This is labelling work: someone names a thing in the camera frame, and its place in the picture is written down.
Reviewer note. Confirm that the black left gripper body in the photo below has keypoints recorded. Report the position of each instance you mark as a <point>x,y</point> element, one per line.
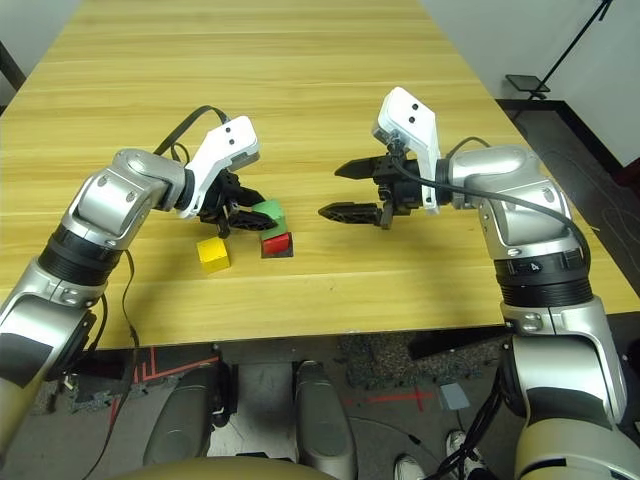
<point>222,200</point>

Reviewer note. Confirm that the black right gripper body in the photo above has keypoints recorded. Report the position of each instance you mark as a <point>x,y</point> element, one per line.
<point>400,185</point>

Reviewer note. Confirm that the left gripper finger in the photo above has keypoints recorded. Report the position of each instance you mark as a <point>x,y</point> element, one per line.
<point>250,196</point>
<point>252,221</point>

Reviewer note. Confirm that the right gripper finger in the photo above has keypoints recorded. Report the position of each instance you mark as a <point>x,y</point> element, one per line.
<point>362,169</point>
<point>355,214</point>

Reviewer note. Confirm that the green wooden block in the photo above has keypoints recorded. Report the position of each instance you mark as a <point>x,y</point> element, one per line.
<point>272,210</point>

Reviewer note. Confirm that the red wooden block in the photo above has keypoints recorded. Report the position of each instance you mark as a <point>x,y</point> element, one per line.
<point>276,245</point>

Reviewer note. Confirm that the yellow wooden block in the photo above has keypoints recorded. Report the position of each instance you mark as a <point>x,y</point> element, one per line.
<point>214,255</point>

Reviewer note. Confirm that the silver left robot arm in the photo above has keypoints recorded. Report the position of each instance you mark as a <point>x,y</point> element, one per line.
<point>115,200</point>

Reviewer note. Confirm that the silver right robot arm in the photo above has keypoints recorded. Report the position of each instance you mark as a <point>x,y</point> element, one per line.
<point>525,210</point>

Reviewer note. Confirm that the black square pad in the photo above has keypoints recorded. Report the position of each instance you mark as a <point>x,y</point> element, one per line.
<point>277,256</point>

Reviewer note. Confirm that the speckled black rubber mat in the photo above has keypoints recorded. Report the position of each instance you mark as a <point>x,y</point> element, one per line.
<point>380,365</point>

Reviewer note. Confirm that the black table foot beam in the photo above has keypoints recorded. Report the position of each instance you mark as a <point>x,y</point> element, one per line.
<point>455,342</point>

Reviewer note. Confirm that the black stand with plate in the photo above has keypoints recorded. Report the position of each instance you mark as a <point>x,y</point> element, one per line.
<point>527,82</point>

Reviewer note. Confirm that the red tape lines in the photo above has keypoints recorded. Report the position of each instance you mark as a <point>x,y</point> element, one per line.
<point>152,362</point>

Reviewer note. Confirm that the red tape cross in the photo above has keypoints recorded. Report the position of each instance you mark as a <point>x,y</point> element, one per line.
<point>417,399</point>

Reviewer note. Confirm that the grey foot pedal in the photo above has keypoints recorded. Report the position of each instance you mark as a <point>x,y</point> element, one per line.
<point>454,396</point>

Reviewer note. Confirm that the grey robot left leg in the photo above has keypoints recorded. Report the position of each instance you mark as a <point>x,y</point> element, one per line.
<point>180,420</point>

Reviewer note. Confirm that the grey robot leg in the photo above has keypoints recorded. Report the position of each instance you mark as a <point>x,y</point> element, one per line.
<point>325,425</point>
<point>180,420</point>

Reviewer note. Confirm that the grey robot right leg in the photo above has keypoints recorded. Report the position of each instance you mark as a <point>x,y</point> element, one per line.
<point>325,425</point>

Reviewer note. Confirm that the tan robot torso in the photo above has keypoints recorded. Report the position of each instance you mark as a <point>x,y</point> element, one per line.
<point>210,471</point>

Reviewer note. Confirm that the white bystander sneaker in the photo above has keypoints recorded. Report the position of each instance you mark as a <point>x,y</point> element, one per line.
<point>462,447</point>
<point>409,469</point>

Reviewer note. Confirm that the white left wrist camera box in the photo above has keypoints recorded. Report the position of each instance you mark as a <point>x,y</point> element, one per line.
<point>230,142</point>

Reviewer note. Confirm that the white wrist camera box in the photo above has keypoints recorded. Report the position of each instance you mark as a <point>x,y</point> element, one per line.
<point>407,117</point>
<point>230,142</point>

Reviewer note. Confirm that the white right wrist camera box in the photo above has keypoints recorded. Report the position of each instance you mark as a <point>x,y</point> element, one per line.
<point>407,117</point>

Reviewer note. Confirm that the wooden side table black frame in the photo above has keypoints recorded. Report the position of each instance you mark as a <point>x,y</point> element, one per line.
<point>10,70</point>

